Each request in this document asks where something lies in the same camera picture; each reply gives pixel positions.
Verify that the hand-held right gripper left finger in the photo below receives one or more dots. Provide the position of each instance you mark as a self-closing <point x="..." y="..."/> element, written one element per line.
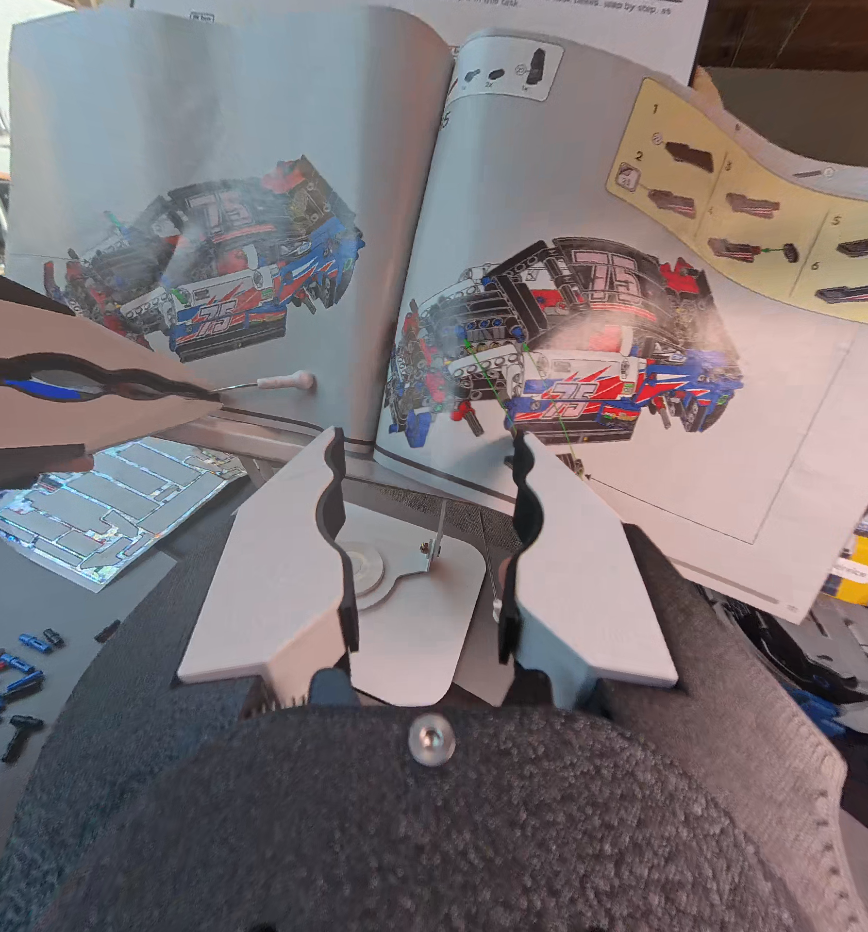
<point x="274" y="582"/>

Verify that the black pin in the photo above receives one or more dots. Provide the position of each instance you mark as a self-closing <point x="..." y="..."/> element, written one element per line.
<point x="106" y="630"/>

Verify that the black tee connector piece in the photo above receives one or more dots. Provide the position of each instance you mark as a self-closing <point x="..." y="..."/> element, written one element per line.
<point x="19" y="735"/>

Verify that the holographic sticker sheet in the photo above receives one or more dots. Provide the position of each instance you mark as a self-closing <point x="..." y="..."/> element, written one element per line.
<point x="106" y="510"/>

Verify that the white printed instruction sheet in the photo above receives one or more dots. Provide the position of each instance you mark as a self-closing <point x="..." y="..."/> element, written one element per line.
<point x="405" y="7"/>

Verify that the blue pin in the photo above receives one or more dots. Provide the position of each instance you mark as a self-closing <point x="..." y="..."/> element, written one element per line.
<point x="41" y="389"/>

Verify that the pile of small plastic pins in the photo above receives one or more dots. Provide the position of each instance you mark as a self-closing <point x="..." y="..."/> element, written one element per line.
<point x="8" y="677"/>

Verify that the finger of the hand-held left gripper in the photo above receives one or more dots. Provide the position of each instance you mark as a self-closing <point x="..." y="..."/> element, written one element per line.
<point x="55" y="335"/>
<point x="55" y="429"/>

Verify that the white book stand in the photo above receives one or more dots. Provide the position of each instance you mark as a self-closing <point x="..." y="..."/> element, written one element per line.
<point x="419" y="626"/>

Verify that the partly built toy brick car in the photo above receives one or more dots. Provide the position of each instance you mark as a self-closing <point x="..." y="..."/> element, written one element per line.
<point x="805" y="670"/>

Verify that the toy car building manual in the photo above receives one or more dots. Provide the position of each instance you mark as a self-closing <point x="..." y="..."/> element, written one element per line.
<point x="623" y="182"/>

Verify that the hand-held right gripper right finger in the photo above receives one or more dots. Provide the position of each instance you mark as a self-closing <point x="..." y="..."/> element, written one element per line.
<point x="587" y="590"/>

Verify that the grey desk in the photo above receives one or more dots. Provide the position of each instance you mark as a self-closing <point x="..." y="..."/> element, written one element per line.
<point x="4" y="582"/>

